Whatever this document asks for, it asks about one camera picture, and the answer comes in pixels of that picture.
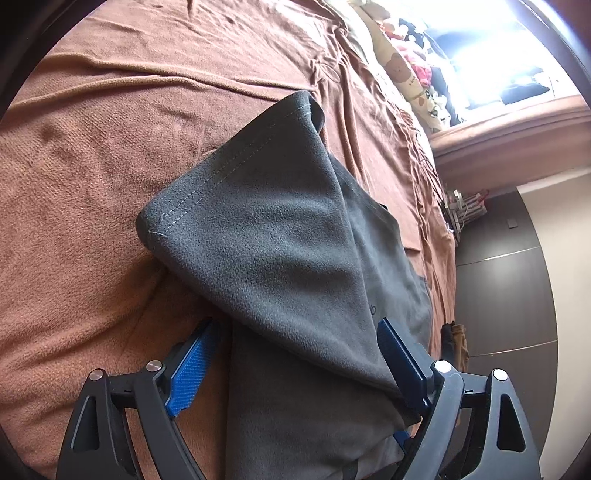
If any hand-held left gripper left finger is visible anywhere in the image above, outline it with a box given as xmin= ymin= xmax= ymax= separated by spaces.
xmin=55 ymin=318 xmax=221 ymax=480

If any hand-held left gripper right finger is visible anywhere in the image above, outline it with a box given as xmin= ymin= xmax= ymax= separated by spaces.
xmin=376 ymin=318 xmax=541 ymax=480

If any grey t-shirt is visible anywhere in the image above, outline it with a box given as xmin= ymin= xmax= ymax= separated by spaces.
xmin=135 ymin=91 xmax=432 ymax=480

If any brown folded garment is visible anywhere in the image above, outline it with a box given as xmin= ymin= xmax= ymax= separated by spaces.
xmin=450 ymin=323 xmax=471 ymax=371

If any dark grey wardrobe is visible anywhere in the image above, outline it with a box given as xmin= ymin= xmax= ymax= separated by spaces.
xmin=455 ymin=189 xmax=561 ymax=480

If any red striped bag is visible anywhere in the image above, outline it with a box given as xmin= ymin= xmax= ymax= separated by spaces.
xmin=462 ymin=189 xmax=489 ymax=217

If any brown blanket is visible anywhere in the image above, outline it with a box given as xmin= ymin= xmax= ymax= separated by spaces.
xmin=0 ymin=0 xmax=467 ymax=480

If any pink curtain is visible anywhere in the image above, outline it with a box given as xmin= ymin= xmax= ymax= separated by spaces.
xmin=429 ymin=92 xmax=587 ymax=186

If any bear print cushion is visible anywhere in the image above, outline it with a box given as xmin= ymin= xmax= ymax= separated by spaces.
xmin=369 ymin=28 xmax=451 ymax=134

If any pile of plush toys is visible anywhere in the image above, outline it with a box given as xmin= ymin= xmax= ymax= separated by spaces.
xmin=355 ymin=0 xmax=462 ymax=126

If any beige duvet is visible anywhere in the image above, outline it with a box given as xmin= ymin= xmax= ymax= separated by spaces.
xmin=323 ymin=0 xmax=402 ymax=93

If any thin black cable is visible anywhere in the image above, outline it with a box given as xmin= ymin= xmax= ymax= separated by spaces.
xmin=406 ymin=134 xmax=454 ymax=232

